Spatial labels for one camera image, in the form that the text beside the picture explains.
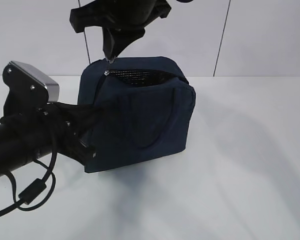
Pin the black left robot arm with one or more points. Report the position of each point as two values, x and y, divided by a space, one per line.
35 133

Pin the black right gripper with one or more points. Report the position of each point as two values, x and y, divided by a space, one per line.
122 21

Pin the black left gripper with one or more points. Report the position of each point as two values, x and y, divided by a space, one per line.
54 128

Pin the navy blue fabric bag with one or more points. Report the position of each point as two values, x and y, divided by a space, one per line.
147 104

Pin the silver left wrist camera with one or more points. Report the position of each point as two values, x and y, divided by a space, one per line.
29 88

